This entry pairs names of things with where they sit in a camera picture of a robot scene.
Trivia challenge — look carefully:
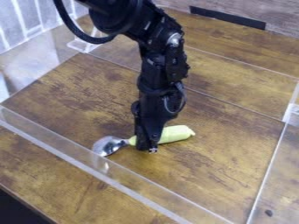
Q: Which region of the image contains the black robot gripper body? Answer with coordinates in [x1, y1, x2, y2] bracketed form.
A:
[129, 38, 192, 141]

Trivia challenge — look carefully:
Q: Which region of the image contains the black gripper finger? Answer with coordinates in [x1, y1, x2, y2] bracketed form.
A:
[134, 128, 161, 152]

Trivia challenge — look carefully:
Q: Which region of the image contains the green handled metal spoon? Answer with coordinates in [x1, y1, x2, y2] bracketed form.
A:
[92, 125, 194, 157]

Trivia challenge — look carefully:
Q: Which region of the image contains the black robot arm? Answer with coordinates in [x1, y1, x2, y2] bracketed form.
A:
[77, 0, 189, 153]

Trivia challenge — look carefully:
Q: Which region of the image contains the clear acrylic front barrier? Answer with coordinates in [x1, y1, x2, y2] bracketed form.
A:
[0, 105, 233, 224]

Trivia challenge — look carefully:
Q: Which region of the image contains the clear acrylic barrier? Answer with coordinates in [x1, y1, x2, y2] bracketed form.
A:
[0, 105, 233, 224]
[247, 82, 299, 224]

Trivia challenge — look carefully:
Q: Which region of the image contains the black strip on table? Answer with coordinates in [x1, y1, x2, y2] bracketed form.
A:
[189, 6, 267, 30]

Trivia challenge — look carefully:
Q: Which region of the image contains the clear acrylic right barrier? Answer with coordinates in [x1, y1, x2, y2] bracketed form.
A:
[247, 82, 299, 224]

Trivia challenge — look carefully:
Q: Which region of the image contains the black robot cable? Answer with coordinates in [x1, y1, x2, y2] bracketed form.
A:
[52, 0, 117, 46]

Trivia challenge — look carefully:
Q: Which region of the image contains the clear acrylic triangular bracket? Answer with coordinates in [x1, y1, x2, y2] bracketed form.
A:
[66, 27, 102, 53]

